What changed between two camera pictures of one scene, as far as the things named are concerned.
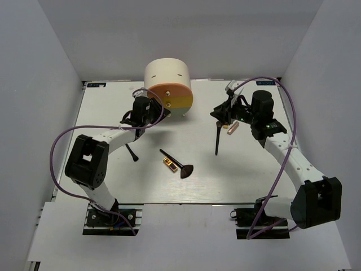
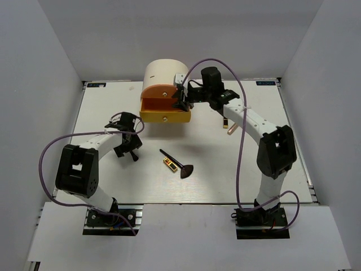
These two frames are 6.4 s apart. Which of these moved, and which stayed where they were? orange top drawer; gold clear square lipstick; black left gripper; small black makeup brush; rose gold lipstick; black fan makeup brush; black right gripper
Moved: black left gripper; black right gripper
Stayed: orange top drawer; gold clear square lipstick; rose gold lipstick; black fan makeup brush; small black makeup brush
